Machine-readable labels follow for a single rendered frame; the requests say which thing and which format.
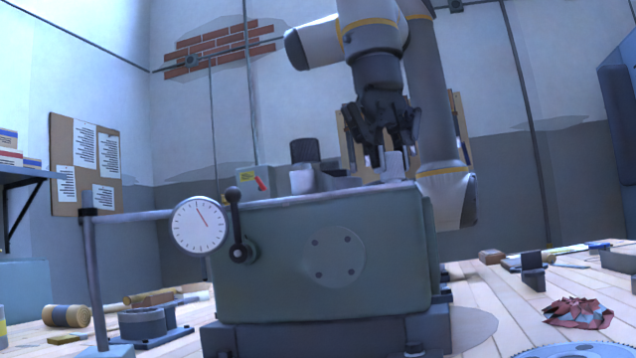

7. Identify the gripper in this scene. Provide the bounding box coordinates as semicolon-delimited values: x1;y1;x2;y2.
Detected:
340;51;423;172

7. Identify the white block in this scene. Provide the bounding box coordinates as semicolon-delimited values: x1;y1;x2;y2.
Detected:
379;150;407;184

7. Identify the black office chair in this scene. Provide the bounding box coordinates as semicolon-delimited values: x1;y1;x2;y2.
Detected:
289;137;322;165

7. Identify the white cylinder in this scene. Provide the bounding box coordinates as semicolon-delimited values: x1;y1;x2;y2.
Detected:
288;167;316;196

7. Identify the green machine housing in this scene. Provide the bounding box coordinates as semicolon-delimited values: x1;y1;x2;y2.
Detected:
206;180;442;325

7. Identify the brown small block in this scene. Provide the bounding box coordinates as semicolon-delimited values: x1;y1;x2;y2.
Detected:
477;248;507;267

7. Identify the black lever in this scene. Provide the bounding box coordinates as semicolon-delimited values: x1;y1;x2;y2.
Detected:
224;185;258;266

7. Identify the dark flat stone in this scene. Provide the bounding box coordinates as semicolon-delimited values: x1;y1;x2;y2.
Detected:
500;255;550;273

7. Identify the white dial gauge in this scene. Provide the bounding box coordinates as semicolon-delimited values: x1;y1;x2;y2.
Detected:
169;195;230;258

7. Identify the dark blue machine base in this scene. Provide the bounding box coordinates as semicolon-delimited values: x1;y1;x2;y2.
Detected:
199;263;454;358

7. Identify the red crumpled rag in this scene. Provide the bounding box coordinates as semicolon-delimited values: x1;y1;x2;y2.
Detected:
541;296;616;331

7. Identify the grey tray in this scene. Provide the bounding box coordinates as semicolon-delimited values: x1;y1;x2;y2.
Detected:
598;248;636;276

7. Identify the brown wooden block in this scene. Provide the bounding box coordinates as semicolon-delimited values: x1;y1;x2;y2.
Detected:
130;290;176;309

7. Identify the blue gear wheel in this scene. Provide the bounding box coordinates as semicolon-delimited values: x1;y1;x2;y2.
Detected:
511;340;636;358

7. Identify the cork notice board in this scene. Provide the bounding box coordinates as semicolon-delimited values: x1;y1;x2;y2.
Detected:
48;111;125;218

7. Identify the grey gauge stand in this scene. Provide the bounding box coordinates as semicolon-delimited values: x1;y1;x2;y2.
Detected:
74;189;175;358

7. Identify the yellow grey mallet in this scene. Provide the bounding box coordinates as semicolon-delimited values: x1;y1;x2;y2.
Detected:
41;300;131;329

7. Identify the red striped box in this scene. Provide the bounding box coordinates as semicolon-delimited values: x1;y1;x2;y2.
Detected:
0;147;25;168

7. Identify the yellow sanding block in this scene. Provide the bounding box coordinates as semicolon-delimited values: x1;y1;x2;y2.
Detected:
46;332;90;347

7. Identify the blue crate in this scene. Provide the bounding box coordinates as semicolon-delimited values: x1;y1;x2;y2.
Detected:
0;257;55;327

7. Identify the grey yellow can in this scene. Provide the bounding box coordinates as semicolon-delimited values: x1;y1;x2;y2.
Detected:
0;304;10;351

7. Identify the grey switch box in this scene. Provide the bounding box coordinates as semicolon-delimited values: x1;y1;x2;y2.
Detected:
235;164;278;203

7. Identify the dark grey angle bracket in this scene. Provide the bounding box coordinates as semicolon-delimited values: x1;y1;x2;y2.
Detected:
519;249;548;293

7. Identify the cream handled tool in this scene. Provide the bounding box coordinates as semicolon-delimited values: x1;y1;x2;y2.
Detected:
540;243;590;265

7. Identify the grey wall shelf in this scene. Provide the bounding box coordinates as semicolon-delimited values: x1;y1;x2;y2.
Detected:
0;164;68;255

